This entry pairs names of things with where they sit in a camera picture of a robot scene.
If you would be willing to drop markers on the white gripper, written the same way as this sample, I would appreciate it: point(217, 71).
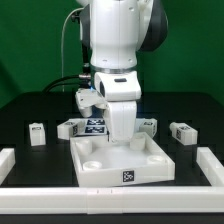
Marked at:
point(121, 120)

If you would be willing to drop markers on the white square table top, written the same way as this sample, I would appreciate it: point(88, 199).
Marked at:
point(100, 163)

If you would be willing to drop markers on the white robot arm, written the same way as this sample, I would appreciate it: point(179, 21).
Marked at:
point(115, 30)

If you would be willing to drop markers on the fiducial marker sheet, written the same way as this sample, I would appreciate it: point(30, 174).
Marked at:
point(90, 126)

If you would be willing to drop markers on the white U-shaped fence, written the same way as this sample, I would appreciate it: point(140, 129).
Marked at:
point(74, 200)

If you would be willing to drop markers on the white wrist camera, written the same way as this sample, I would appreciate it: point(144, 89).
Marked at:
point(108, 88)

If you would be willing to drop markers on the black camera stand pole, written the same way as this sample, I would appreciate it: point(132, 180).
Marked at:
point(85, 58)

